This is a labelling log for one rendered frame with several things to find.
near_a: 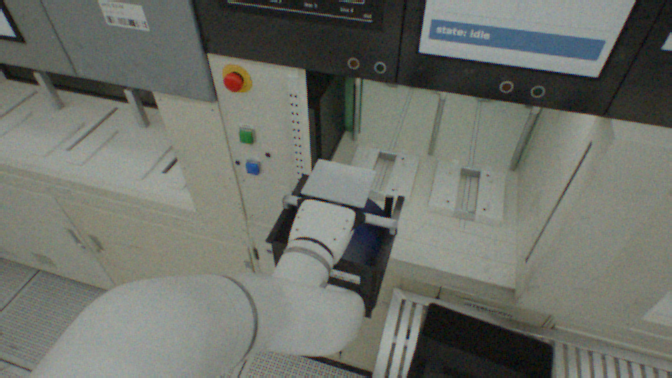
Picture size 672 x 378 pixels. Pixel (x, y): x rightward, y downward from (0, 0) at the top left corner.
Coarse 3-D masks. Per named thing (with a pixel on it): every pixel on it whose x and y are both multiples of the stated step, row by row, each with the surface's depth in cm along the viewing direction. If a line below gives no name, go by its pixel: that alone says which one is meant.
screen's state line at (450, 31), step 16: (432, 32) 70; (448, 32) 69; (464, 32) 69; (480, 32) 68; (496, 32) 67; (512, 32) 66; (528, 32) 66; (512, 48) 68; (528, 48) 67; (544, 48) 67; (560, 48) 66; (576, 48) 65; (592, 48) 65
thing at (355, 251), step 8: (360, 232) 88; (368, 232) 87; (352, 240) 90; (360, 240) 90; (368, 240) 89; (376, 240) 88; (352, 248) 92; (360, 248) 91; (368, 248) 91; (376, 248) 90; (344, 256) 95; (352, 256) 94; (360, 256) 93; (368, 256) 92; (376, 256) 92; (368, 264) 94
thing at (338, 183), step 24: (336, 168) 82; (360, 168) 82; (312, 192) 78; (336, 192) 78; (360, 192) 78; (288, 216) 88; (288, 240) 89; (384, 240) 82; (336, 264) 80; (360, 264) 78; (384, 264) 78; (360, 288) 83
